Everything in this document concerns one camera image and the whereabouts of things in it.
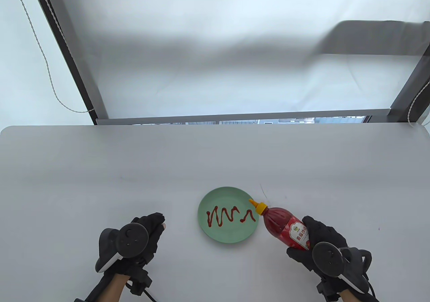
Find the person's right hand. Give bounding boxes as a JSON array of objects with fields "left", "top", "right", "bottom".
[{"left": 287, "top": 216, "right": 349, "bottom": 271}]

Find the person's left hand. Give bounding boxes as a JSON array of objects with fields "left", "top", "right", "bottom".
[{"left": 103, "top": 212, "right": 166, "bottom": 278}]

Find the red ketchup bottle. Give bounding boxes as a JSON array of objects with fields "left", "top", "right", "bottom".
[{"left": 249, "top": 199, "right": 311, "bottom": 252}]

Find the green plate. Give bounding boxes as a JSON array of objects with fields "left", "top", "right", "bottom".
[{"left": 198, "top": 187, "right": 260, "bottom": 244}]

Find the person's right forearm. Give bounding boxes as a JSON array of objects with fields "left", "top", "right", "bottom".
[{"left": 336, "top": 289, "right": 367, "bottom": 302}]

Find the person's left forearm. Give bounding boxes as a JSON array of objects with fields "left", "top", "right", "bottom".
[{"left": 85, "top": 273, "right": 130, "bottom": 302}]

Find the red ketchup pattern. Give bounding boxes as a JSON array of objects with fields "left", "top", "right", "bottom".
[{"left": 206, "top": 206, "right": 257, "bottom": 228}]

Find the black white right hand controller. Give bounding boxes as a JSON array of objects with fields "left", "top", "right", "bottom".
[{"left": 312, "top": 242, "right": 370, "bottom": 293}]

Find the black white hand controller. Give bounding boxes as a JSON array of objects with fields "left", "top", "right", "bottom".
[
  {"left": 312, "top": 242, "right": 370, "bottom": 293},
  {"left": 95, "top": 223, "right": 149, "bottom": 273}
]

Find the black white left hand controller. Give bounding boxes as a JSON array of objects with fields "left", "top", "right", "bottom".
[{"left": 95, "top": 223, "right": 149, "bottom": 273}]

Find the white roller blind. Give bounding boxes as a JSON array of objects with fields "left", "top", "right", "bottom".
[{"left": 44, "top": 0, "right": 430, "bottom": 120}]

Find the black right glove cable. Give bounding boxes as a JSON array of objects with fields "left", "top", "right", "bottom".
[{"left": 360, "top": 248, "right": 379, "bottom": 302}]

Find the black glove cable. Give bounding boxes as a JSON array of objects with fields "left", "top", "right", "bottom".
[
  {"left": 127, "top": 275, "right": 156, "bottom": 302},
  {"left": 360, "top": 248, "right": 379, "bottom": 302}
]

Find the black left glove cable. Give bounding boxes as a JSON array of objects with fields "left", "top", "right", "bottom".
[{"left": 127, "top": 275, "right": 156, "bottom": 302}]

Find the grey blind bottom rail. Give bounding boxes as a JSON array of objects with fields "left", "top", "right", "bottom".
[{"left": 96, "top": 109, "right": 392, "bottom": 125}]

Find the white blind cord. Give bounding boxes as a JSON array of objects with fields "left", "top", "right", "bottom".
[
  {"left": 405, "top": 78, "right": 430, "bottom": 127},
  {"left": 11, "top": 0, "right": 93, "bottom": 114}
]

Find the black window frame post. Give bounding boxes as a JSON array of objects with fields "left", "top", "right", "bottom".
[
  {"left": 389, "top": 43, "right": 430, "bottom": 123},
  {"left": 30, "top": 0, "right": 109, "bottom": 125}
]

